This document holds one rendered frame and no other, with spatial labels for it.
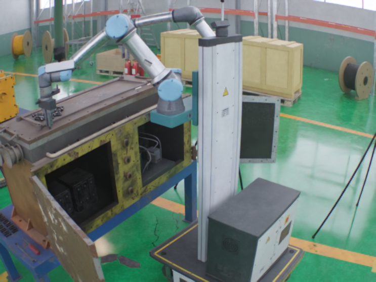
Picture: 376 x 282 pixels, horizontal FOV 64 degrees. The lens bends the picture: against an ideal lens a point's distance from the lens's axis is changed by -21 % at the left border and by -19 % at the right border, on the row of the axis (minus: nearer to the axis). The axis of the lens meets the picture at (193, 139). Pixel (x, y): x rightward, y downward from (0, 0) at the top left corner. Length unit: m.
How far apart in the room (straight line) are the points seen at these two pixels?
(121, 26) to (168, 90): 0.40
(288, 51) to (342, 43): 4.41
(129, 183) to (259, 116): 1.12
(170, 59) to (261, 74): 2.12
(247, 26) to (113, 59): 4.58
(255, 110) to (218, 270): 1.28
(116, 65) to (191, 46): 2.29
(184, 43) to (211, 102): 5.63
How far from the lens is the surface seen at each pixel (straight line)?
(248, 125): 2.85
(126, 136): 2.27
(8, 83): 4.68
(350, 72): 7.98
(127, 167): 2.35
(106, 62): 9.21
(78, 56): 1.89
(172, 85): 1.70
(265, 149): 2.95
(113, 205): 2.36
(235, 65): 2.05
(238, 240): 1.99
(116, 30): 1.67
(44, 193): 1.62
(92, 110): 2.14
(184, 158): 2.87
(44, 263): 2.14
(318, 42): 10.74
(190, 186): 3.16
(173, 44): 7.68
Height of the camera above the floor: 2.02
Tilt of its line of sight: 24 degrees down
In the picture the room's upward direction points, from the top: straight up
